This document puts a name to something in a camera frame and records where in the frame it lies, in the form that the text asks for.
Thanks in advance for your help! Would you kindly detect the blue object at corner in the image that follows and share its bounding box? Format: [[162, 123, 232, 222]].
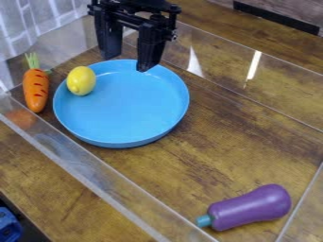
[[0, 207, 23, 242]]

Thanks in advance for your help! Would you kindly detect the yellow toy lemon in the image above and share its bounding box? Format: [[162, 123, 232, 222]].
[[67, 66, 96, 95]]

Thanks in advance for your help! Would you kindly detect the orange toy carrot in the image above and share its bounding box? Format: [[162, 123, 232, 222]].
[[23, 53, 52, 113]]

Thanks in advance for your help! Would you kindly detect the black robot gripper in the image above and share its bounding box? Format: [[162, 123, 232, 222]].
[[87, 0, 182, 72]]

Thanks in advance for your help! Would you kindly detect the blue round plate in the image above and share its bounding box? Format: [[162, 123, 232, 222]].
[[54, 60, 190, 148]]

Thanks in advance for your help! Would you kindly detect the purple toy eggplant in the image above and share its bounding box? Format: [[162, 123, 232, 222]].
[[196, 184, 291, 231]]

